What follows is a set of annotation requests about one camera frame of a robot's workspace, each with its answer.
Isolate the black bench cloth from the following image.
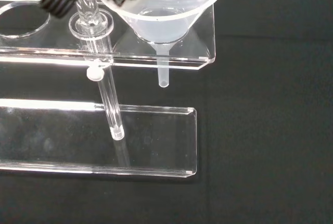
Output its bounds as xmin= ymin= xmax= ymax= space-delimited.
xmin=0 ymin=0 xmax=333 ymax=224

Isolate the clear acrylic funnel stand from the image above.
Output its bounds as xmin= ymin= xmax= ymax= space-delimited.
xmin=0 ymin=0 xmax=217 ymax=179

